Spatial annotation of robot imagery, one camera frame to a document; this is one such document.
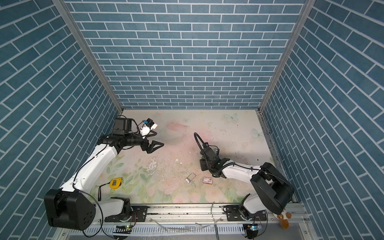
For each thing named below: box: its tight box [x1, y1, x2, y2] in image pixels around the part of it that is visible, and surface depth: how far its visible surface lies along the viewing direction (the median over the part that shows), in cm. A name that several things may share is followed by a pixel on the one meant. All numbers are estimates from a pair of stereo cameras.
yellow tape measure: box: [109, 178, 123, 189], surface depth 84 cm
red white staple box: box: [202, 176, 213, 185], surface depth 86 cm
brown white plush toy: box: [277, 212, 292, 230], surface depth 71 cm
